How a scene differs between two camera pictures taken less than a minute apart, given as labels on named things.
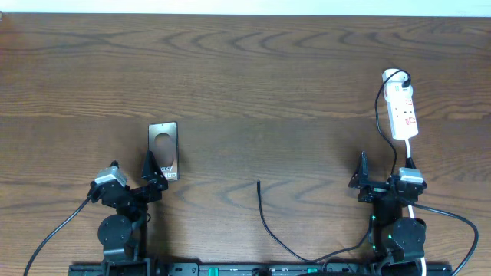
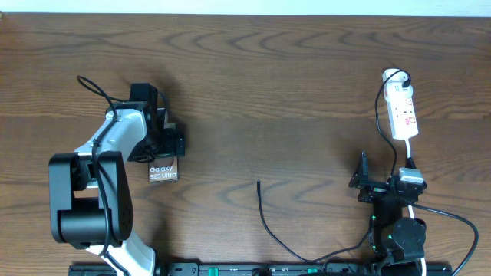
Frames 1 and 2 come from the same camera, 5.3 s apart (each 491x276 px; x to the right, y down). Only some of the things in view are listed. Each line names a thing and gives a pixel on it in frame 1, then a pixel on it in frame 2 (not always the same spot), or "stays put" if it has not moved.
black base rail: x=143 y=269 stays put
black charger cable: x=408 y=83 stays put
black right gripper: x=374 y=190 stays put
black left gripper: x=158 y=183 → x=169 y=147
